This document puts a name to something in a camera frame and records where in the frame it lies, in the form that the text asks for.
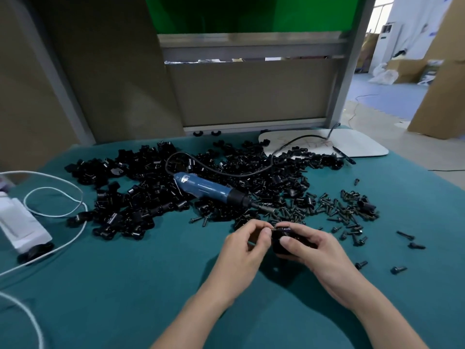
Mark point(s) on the brown partition board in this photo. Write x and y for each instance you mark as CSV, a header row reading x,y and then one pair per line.
x,y
105,69

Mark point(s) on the person's right hand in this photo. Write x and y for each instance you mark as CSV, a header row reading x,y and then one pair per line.
x,y
323,263

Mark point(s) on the green screen panel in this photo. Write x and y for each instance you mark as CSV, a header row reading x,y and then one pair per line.
x,y
250,12

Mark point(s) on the white plastic bag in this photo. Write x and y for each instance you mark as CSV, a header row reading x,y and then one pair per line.
x,y
384,74

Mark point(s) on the black pen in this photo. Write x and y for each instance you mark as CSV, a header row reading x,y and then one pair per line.
x,y
343,154

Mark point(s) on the person's left hand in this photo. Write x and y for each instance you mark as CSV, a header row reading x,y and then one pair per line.
x,y
236,258

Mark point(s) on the person's right thumb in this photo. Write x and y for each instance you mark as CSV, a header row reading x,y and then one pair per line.
x,y
294,250

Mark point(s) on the person's left thumb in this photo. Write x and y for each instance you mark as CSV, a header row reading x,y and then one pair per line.
x,y
262,243

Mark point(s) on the white rounded board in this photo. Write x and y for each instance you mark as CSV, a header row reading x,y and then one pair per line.
x,y
359,143

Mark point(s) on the black round clamp piece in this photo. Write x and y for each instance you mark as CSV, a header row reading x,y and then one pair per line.
x,y
36,251

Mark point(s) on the person's right forearm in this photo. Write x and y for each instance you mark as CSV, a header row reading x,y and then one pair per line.
x,y
385,325

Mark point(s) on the white standing air conditioner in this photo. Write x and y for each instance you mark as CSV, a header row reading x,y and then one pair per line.
x,y
383,43

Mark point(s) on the heap of small black screws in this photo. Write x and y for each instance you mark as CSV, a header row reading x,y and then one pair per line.
x,y
341,208

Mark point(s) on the teal table cloth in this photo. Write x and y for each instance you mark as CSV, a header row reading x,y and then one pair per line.
x,y
109,287

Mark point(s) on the person's left forearm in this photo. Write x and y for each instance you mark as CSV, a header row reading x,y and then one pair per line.
x,y
192,319

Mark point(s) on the white power adapter box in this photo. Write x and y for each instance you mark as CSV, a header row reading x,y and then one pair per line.
x,y
20,223

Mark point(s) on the large brown cardboard box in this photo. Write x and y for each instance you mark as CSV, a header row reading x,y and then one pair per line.
x,y
441,83

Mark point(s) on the black plastic clamp part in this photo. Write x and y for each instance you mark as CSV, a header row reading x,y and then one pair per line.
x,y
279,247

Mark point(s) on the grey partition panel frame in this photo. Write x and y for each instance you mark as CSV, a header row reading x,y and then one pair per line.
x,y
254,83

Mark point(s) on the pile of black plastic clamps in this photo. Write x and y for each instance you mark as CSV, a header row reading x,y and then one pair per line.
x,y
152,192

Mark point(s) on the blue electric screwdriver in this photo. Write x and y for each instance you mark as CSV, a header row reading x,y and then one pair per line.
x,y
214,190

